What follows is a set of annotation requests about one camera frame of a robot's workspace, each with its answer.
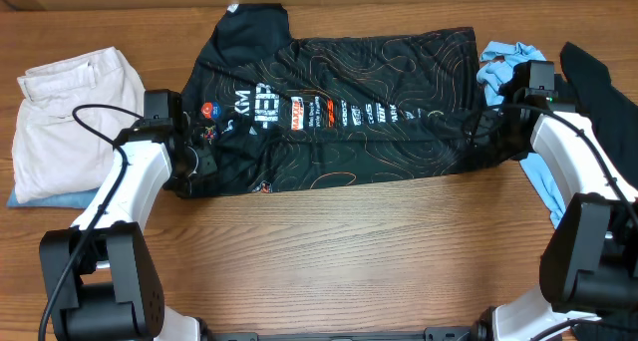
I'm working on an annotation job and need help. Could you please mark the black printed cycling jersey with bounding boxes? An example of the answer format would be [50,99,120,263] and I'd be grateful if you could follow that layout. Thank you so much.
[178,4,518,197]

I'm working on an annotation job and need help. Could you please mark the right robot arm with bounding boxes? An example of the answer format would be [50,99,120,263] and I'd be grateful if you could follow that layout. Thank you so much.
[464,61,637,340]

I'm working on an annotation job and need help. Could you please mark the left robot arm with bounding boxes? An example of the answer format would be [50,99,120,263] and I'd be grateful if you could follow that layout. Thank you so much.
[38,90,213,341]

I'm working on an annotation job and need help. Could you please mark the light blue shirt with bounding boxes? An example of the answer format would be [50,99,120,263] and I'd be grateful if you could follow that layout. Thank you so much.
[476,40,567,229]

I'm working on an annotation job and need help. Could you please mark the folded blue jeans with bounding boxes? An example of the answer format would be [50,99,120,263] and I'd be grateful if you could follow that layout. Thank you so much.
[7,188,98,209]

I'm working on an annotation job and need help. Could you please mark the plain black garment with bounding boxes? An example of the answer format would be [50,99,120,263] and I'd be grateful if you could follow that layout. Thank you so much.
[554,42,638,186]

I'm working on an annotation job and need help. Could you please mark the folded beige trousers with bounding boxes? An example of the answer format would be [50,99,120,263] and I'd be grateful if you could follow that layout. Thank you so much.
[12,47,145,204]

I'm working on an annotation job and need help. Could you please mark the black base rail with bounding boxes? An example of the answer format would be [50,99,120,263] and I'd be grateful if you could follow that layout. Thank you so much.
[201,322,494,341]

